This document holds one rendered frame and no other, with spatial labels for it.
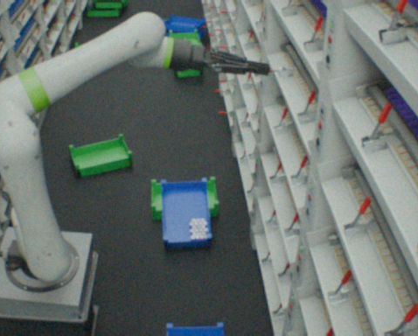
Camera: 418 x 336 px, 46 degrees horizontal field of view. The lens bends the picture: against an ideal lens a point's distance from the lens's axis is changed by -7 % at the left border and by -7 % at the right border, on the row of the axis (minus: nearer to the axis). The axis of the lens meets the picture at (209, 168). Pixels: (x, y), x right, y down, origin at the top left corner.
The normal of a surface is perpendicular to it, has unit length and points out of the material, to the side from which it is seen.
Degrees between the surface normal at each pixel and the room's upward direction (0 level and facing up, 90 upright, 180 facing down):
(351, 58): 90
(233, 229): 0
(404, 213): 17
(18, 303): 90
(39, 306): 90
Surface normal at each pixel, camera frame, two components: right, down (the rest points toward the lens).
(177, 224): 0.04, -0.57
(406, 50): -0.29, -0.76
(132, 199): 0.00, -0.81
